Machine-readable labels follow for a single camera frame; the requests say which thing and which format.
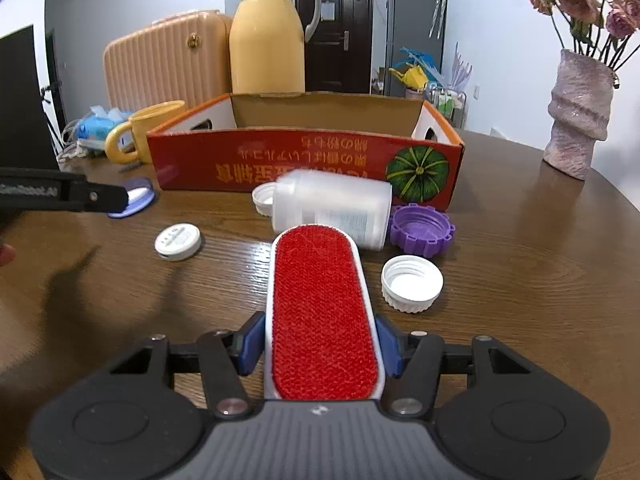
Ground purple wall sticker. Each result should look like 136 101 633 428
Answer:
450 42 474 92

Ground large ridged bottle cap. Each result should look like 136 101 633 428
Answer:
389 203 458 259

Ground wire rack trolley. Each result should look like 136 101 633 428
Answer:
425 87 469 129

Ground dark brown door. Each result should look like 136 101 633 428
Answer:
295 0 375 95

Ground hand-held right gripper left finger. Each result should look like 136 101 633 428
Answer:
107 311 266 420

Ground blue tissue pack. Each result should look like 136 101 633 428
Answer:
75 105 135 154

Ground red and white lint brush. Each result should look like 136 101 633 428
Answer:
265 222 386 402

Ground yellow watering can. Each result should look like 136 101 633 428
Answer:
389 65 431 91

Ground red cardboard box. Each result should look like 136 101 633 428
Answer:
146 91 463 212

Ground small white bottle cap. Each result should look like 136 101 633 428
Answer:
251 182 277 216

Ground white cables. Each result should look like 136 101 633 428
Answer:
57 124 82 162

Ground yellow mug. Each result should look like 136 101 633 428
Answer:
104 100 187 165

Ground pink ribbed suitcase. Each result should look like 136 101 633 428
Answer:
103 9 234 112

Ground folded white umbrella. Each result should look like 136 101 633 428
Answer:
430 0 449 39

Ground pink ceramic vase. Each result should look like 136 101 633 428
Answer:
543 49 617 181

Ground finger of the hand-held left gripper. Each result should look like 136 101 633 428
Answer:
60 172 130 214

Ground white plastic bottle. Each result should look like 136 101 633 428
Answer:
270 170 393 251

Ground grey refrigerator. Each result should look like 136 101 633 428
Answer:
385 0 449 97

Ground wide white bottle cap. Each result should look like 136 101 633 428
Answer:
381 255 445 314

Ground small white round lid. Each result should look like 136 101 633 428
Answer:
154 222 203 262

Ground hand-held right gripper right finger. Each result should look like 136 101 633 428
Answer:
376 315 533 420

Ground yellow thermos jug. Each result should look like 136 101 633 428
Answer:
229 0 322 96

